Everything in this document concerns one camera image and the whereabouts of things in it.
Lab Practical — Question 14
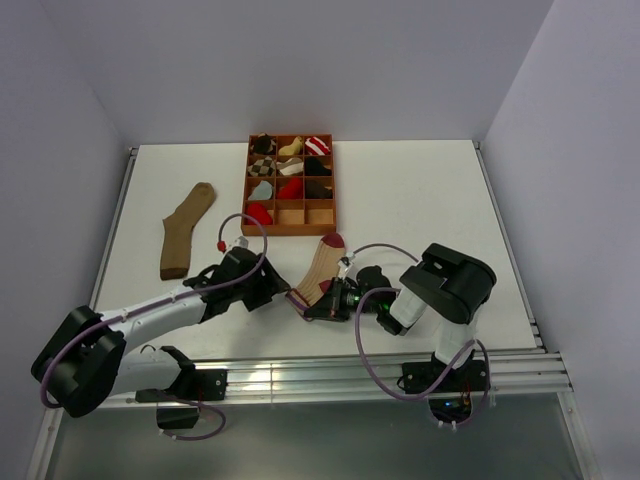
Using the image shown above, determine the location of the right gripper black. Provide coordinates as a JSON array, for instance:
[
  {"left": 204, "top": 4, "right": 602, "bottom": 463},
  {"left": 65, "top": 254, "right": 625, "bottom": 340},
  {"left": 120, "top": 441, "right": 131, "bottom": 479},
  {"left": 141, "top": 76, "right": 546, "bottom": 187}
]
[{"left": 306, "top": 277, "right": 381, "bottom": 322}]

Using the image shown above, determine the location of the beige maroon striped sock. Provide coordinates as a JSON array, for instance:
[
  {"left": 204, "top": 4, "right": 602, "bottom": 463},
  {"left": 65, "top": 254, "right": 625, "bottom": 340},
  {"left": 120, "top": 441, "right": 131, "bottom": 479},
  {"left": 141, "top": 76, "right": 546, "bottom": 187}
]
[{"left": 286, "top": 233, "right": 346, "bottom": 317}]

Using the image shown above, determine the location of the red sock with white pattern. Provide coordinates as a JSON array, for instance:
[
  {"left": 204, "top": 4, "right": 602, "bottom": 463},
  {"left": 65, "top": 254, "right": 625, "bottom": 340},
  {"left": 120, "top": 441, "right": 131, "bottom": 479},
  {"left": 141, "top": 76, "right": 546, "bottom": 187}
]
[{"left": 246, "top": 203, "right": 273, "bottom": 226}]

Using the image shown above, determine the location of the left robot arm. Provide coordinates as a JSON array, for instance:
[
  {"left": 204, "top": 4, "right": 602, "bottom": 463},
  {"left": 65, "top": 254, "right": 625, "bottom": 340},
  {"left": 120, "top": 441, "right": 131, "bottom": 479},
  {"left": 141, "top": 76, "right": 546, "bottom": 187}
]
[{"left": 31, "top": 247, "right": 290, "bottom": 418}]

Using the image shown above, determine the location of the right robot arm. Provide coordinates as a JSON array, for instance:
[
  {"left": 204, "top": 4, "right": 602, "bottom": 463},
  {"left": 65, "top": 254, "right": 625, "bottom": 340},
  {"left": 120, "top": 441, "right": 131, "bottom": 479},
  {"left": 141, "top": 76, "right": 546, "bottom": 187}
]
[{"left": 301, "top": 243, "right": 497, "bottom": 390}]

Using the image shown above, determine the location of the light blue rolled sock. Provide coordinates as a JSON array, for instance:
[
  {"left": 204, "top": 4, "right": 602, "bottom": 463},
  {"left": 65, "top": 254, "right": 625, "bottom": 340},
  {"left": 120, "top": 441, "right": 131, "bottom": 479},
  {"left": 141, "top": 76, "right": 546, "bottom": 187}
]
[{"left": 248, "top": 181, "right": 274, "bottom": 201}]

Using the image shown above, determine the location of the orange wooden compartment tray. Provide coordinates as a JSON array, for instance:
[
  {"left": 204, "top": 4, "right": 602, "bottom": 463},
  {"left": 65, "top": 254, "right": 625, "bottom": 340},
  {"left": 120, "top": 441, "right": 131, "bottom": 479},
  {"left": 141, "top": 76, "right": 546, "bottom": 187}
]
[{"left": 242, "top": 133, "right": 337, "bottom": 236}]

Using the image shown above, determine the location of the checkered rolled sock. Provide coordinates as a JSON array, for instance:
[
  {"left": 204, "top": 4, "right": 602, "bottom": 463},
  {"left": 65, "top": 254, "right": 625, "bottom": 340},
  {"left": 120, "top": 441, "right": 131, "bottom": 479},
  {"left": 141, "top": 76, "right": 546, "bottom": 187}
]
[{"left": 247, "top": 156, "right": 276, "bottom": 177}]

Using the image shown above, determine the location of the dark brown black rolled sock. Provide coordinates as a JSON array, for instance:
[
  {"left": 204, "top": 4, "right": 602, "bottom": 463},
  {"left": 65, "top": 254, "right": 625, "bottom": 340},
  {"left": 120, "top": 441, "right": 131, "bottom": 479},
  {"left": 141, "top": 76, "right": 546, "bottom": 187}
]
[{"left": 305, "top": 179, "right": 333, "bottom": 200}]

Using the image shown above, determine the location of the beige brown striped rolled sock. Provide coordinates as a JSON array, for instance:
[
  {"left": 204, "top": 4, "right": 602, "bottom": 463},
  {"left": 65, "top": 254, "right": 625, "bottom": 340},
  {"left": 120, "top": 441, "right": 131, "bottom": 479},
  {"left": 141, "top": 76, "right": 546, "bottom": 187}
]
[{"left": 276, "top": 157, "right": 304, "bottom": 176}]

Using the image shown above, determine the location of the yellow rolled sock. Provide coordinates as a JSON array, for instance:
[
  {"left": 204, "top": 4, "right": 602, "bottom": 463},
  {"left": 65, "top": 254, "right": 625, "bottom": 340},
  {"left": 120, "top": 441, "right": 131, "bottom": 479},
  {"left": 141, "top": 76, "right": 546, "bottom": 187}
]
[{"left": 278, "top": 136, "right": 304, "bottom": 156}]

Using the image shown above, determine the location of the red white striped rolled sock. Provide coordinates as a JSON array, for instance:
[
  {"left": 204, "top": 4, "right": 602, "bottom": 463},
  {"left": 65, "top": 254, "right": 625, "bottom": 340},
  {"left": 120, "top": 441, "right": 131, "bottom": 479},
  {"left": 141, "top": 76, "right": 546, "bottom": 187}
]
[{"left": 305, "top": 136, "right": 331, "bottom": 156}]

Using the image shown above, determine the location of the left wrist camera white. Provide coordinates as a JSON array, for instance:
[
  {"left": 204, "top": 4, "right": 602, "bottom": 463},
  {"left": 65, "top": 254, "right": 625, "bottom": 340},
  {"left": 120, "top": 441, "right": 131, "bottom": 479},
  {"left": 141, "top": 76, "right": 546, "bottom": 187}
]
[{"left": 216, "top": 236, "right": 249, "bottom": 253}]

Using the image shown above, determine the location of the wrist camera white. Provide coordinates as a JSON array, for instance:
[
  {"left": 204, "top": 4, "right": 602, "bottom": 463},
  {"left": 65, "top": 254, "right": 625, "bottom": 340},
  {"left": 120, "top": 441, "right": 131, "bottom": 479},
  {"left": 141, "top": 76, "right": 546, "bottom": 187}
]
[
  {"left": 216, "top": 236, "right": 249, "bottom": 253},
  {"left": 337, "top": 252, "right": 357, "bottom": 280}
]

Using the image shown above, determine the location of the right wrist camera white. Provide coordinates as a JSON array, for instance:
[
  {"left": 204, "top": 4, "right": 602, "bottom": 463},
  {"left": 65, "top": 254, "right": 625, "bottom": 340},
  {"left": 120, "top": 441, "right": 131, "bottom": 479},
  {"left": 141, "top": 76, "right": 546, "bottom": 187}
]
[{"left": 337, "top": 252, "right": 357, "bottom": 280}]

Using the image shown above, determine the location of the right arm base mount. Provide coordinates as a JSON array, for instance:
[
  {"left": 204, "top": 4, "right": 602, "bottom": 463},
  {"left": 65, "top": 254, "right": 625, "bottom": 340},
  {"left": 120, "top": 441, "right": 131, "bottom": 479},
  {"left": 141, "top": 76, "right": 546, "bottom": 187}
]
[{"left": 397, "top": 360, "right": 490, "bottom": 394}]

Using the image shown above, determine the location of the black box under rail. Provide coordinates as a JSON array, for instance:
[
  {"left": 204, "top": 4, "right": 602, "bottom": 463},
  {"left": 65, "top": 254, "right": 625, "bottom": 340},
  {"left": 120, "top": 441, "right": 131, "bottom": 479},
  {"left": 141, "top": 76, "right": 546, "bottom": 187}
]
[{"left": 156, "top": 406, "right": 200, "bottom": 431}]

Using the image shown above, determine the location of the aluminium front rail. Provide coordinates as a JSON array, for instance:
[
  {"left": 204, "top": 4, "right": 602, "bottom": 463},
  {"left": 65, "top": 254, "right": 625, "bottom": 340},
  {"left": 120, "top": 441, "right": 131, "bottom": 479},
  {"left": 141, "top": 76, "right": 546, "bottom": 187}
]
[{"left": 49, "top": 352, "right": 574, "bottom": 409}]

